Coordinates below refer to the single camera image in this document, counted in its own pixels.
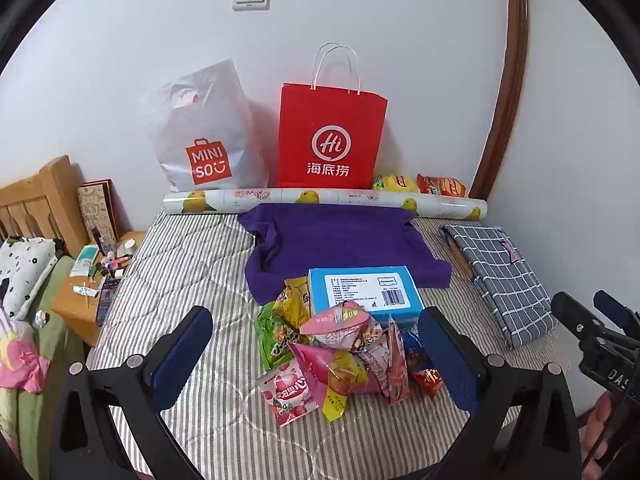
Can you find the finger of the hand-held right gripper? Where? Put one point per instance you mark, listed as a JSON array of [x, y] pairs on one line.
[[616, 308], [570, 310]]

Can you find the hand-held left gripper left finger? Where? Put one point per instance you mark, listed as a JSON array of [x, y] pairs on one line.
[[186, 350]]

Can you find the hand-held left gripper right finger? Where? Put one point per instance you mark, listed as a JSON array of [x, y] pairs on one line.
[[450, 360]]

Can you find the small red snack packet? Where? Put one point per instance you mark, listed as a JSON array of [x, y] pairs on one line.
[[429, 380]]

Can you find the blue snack packet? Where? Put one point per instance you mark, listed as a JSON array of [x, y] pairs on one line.
[[412, 347]]

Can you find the pale pink snack packet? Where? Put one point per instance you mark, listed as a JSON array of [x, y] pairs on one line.
[[397, 370]]

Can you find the green snack packet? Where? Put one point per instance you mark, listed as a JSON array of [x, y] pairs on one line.
[[272, 345]]

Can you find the pile of mixed sweets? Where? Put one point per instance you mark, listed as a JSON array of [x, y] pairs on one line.
[[345, 375]]

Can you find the strawberry print snack packet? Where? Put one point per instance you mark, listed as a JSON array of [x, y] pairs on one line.
[[285, 395]]

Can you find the yellow snack packet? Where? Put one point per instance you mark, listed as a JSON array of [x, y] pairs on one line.
[[297, 300]]

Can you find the person's right hand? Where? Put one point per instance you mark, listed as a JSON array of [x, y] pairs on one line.
[[595, 425]]

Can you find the grey checked cloth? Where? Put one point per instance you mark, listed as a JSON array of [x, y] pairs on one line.
[[500, 275]]

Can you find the blue tissue pack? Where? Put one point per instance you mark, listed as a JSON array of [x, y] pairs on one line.
[[365, 290]]

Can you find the clutter of small toiletries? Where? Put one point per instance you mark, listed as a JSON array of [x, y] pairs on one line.
[[107, 265]]

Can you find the wooden nightstand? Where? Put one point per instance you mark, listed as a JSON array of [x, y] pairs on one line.
[[75, 310]]

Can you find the green blanket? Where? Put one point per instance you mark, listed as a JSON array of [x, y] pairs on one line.
[[45, 410]]

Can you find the purple towel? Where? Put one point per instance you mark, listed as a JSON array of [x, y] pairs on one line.
[[340, 240]]

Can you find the pink star print cloth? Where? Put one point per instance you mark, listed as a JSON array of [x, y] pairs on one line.
[[20, 360]]

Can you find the brown patterned box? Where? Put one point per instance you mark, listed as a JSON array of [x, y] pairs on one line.
[[95, 210]]

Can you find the red chips bag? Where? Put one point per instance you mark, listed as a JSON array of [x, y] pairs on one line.
[[442, 186]]

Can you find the white black-spotted pillow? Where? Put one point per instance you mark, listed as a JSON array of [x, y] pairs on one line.
[[25, 270]]

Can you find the yellow chips bag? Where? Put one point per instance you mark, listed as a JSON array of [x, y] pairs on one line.
[[395, 183]]

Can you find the fruit print paper roll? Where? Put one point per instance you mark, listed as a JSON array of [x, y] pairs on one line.
[[350, 197]]

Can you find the wooden headboard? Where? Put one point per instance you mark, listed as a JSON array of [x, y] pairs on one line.
[[45, 195]]

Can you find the white plastic shopping bag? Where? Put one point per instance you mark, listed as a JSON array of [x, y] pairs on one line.
[[210, 125]]

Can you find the red paper bag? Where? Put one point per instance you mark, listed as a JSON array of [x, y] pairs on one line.
[[330, 125]]

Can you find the brown wooden door frame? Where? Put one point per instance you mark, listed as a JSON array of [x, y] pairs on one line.
[[510, 85]]

